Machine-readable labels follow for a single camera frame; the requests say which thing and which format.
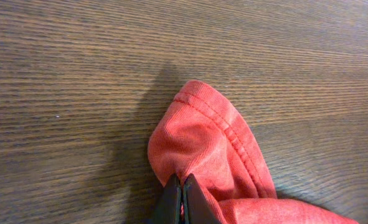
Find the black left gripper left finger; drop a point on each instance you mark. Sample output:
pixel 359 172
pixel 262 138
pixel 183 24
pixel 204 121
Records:
pixel 168 207

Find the orange soccer t-shirt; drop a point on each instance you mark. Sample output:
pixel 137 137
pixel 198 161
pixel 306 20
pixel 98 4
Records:
pixel 203 134

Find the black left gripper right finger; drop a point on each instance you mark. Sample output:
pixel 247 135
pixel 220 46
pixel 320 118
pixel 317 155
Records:
pixel 196 207

